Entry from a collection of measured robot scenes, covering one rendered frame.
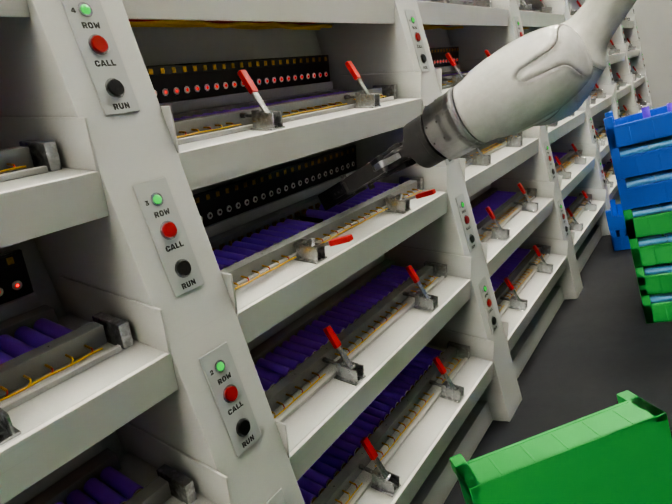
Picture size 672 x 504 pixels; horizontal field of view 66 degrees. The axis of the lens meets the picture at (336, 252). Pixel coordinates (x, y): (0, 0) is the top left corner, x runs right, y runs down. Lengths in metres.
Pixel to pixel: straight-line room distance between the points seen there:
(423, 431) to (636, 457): 0.34
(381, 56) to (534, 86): 0.50
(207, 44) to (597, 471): 0.90
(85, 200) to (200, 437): 0.27
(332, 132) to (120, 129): 0.35
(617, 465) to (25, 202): 0.80
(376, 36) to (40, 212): 0.78
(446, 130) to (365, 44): 0.45
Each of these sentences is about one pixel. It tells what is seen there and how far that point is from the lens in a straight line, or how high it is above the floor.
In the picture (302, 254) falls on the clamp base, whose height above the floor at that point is 0.56.
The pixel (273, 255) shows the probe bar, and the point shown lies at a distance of 0.73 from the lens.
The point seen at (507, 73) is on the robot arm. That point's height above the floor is 0.71.
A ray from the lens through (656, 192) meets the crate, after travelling 1.52.
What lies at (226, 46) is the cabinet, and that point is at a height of 0.91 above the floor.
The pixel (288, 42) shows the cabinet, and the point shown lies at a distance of 1.13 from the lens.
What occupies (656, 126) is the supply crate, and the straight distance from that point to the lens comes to 1.50.
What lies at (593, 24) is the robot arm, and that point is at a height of 0.74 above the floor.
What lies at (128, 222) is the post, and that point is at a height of 0.68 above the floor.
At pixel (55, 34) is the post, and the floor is 0.86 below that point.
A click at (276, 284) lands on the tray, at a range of 0.68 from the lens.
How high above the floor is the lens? 0.68
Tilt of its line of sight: 10 degrees down
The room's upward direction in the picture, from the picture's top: 18 degrees counter-clockwise
